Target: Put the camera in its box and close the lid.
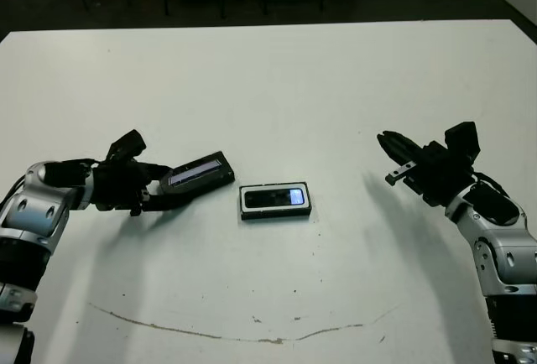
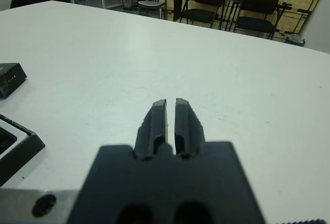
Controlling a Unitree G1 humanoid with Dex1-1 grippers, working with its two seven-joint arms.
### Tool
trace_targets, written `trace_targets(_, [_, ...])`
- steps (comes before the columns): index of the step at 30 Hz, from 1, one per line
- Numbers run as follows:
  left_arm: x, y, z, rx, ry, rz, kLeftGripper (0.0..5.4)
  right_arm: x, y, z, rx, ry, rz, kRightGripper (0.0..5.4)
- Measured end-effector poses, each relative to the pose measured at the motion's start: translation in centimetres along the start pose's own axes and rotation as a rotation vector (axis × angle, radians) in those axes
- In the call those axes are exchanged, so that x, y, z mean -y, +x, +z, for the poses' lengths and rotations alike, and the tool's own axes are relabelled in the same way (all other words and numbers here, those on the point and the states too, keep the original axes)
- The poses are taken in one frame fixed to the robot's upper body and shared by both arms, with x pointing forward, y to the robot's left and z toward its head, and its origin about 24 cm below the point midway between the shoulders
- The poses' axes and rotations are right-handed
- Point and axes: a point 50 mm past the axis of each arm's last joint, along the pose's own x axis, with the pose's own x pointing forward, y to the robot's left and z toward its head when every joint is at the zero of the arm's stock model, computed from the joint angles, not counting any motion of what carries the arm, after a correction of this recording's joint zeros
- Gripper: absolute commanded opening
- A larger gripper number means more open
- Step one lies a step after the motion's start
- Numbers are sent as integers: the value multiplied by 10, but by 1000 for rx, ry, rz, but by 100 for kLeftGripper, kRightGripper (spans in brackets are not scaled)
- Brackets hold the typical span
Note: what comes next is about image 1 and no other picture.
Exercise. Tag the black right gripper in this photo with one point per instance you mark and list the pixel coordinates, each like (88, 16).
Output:
(440, 175)

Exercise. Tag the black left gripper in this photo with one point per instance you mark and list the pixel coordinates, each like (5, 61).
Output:
(119, 188)

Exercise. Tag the black box lid silver print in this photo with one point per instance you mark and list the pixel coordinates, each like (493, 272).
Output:
(197, 171)

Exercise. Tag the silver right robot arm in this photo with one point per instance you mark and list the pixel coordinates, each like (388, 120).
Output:
(499, 246)

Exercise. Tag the black box base white inset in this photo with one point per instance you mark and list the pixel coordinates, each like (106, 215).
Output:
(274, 215)

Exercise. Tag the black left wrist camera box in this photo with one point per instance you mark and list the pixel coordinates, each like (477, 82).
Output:
(126, 146)

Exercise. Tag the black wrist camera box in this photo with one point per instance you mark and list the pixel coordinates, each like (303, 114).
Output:
(461, 141)
(126, 146)

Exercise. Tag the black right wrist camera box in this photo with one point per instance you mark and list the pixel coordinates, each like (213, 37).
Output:
(461, 141)

